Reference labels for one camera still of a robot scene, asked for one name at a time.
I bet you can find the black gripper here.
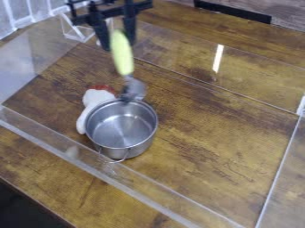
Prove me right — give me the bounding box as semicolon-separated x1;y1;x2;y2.
65;0;152;51

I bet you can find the green handled metal spoon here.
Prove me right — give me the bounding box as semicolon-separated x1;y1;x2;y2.
111;29;147;102

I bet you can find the stainless steel pot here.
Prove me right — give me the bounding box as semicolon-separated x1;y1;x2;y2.
84;99;158;163

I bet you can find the black bar on table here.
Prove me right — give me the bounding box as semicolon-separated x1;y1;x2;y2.
192;0;271;24

